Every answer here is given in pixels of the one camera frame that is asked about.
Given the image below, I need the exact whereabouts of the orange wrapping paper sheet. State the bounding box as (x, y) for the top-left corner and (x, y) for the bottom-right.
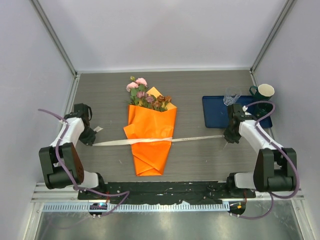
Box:
(122, 86), (178, 177)

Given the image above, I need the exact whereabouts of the pink fake flower stem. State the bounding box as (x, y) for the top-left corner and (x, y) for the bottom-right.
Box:
(136, 91), (156, 109)
(126, 76), (148, 106)

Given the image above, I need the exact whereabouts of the cream printed ribbon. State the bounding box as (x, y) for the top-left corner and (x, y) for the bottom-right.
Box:
(92, 128), (225, 147)

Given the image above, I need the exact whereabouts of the orange fake flower stem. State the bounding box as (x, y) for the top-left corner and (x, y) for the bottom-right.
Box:
(152, 95), (172, 112)

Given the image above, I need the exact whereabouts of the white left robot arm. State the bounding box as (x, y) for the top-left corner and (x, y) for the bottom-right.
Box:
(38, 103), (107, 200)

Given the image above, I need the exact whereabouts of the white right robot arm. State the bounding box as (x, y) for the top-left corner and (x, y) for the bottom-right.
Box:
(223, 103), (300, 199)

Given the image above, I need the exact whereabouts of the clear plastic cup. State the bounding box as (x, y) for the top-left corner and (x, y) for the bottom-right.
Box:
(223, 87), (242, 106)

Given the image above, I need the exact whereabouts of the blue plastic tray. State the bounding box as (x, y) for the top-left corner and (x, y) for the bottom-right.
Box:
(202, 95), (273, 129)

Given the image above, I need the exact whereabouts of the dark green mug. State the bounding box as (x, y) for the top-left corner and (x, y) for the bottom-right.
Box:
(254, 101), (274, 119)

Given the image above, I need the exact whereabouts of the green mug white interior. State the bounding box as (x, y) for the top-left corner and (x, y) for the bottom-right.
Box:
(249, 84), (275, 101)

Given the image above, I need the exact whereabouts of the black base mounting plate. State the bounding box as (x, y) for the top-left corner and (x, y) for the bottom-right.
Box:
(77, 181), (256, 205)

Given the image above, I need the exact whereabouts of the aluminium front rail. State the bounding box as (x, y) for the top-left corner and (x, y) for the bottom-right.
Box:
(31, 179), (305, 213)

